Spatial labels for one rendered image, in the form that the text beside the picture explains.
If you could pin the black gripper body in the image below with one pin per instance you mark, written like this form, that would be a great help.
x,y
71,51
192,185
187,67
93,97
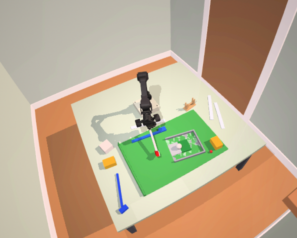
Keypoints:
x,y
139,122

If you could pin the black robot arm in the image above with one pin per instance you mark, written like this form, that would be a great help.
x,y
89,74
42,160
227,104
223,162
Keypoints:
x,y
145,104

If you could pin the large orange block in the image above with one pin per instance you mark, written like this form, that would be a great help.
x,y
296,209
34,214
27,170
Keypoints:
x,y
216,143
109,162

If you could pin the green flat mat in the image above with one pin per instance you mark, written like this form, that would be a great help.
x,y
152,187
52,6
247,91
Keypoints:
x,y
154,172

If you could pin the pale pink cube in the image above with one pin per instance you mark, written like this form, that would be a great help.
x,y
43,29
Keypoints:
x,y
106,146

